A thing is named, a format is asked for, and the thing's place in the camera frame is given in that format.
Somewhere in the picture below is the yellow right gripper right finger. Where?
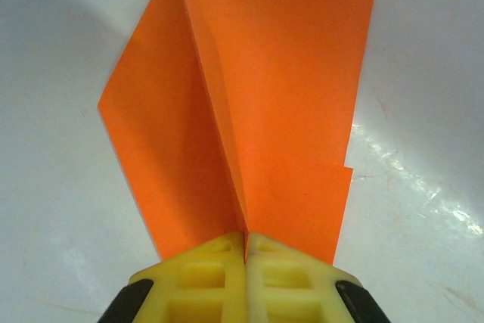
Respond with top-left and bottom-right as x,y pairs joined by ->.
244,232 -> 389,323

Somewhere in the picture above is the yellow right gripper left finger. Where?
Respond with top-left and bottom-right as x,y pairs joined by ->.
96,231 -> 249,323

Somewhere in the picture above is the orange square paper sheet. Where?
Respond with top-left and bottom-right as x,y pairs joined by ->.
97,0 -> 382,267

